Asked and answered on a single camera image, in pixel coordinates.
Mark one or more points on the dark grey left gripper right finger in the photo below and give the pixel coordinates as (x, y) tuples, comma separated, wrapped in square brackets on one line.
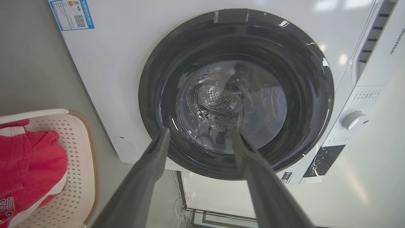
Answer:
[(269, 196)]

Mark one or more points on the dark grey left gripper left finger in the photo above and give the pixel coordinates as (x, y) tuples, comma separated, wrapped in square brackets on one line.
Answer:
[(139, 183)]

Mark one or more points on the cream perforated laundry basket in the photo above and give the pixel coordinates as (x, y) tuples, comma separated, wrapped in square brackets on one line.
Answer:
[(79, 152)]

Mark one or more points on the round white filter cover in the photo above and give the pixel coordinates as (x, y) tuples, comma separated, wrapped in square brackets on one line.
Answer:
[(125, 146)]

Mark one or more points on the black display panel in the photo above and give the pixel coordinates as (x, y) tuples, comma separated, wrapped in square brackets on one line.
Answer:
[(324, 160)]

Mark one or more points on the white front-load washing machine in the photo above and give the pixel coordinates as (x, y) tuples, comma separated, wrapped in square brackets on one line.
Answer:
[(114, 79)]

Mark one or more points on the dark round washing machine door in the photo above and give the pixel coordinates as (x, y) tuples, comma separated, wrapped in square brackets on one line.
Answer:
[(164, 79)]

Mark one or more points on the red white garment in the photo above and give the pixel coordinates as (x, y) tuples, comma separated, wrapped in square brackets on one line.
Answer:
[(28, 161)]

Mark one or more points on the white round control knob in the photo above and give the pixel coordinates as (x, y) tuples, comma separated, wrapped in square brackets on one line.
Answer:
[(353, 120)]

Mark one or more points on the blue white energy label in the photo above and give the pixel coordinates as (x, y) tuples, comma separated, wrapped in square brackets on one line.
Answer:
[(71, 14)]

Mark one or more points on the grey tape patch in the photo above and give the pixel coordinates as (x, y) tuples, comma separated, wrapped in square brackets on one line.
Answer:
[(231, 15)]

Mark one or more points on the white detergent drawer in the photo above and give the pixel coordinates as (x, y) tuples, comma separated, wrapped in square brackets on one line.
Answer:
[(376, 28)]

